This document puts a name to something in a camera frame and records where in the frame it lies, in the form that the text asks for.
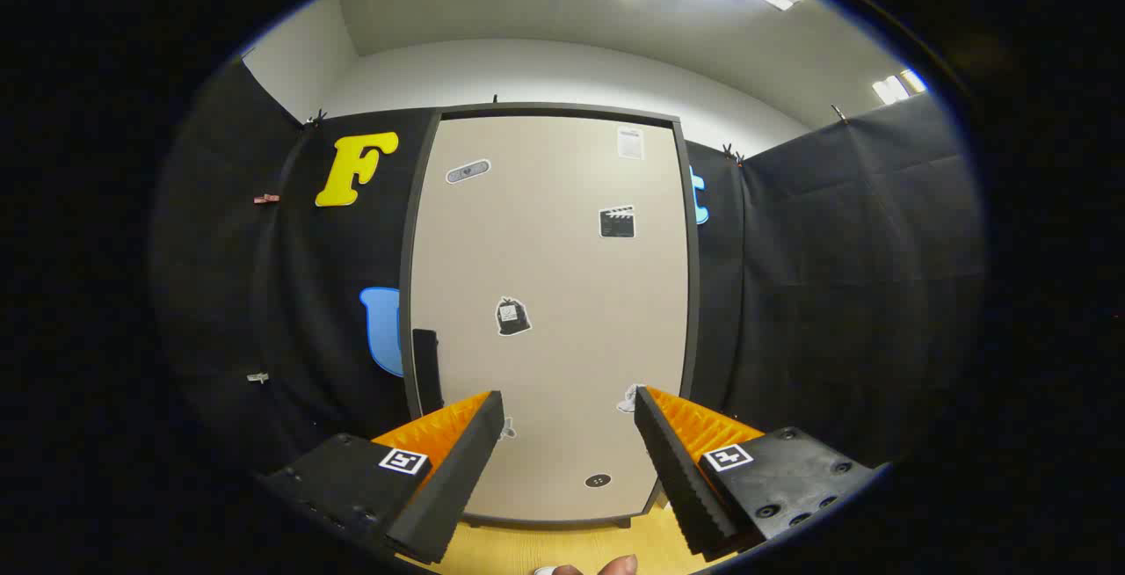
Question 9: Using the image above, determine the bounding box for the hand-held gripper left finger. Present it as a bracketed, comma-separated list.
[255, 390, 507, 567]

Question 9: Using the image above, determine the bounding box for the small ceiling light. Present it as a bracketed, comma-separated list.
[872, 69, 928, 106]

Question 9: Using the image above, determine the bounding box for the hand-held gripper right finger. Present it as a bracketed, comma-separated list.
[633, 385, 884, 560]

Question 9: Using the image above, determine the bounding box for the black cabinet door handle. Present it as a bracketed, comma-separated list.
[412, 329, 445, 416]

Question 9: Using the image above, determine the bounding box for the grey shoe cabinet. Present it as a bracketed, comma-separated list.
[398, 103, 701, 530]

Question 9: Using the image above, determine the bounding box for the black backdrop cloth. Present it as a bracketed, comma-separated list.
[149, 56, 985, 481]

